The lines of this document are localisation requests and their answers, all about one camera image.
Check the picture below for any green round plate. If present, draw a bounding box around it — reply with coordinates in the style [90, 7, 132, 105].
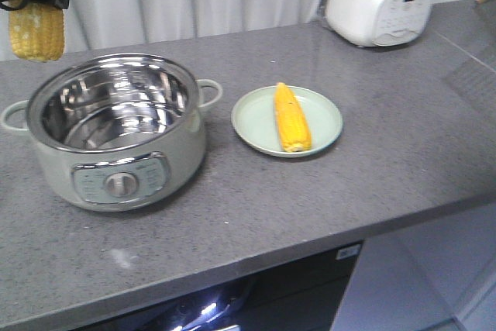
[231, 86, 343, 158]

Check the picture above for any yellow corn cob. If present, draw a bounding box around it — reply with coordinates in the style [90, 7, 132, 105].
[9, 2, 65, 62]
[274, 82, 312, 153]

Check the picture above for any black built-in drawer appliance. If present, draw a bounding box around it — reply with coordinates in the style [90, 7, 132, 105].
[89, 242, 362, 330]

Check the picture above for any white rice cooker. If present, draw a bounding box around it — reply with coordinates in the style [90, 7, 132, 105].
[323, 0, 432, 47]

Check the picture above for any green electric cooking pot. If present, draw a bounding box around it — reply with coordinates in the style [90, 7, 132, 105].
[1, 53, 223, 212]

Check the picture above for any grey cabinet door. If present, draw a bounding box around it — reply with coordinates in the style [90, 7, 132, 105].
[332, 204, 495, 330]

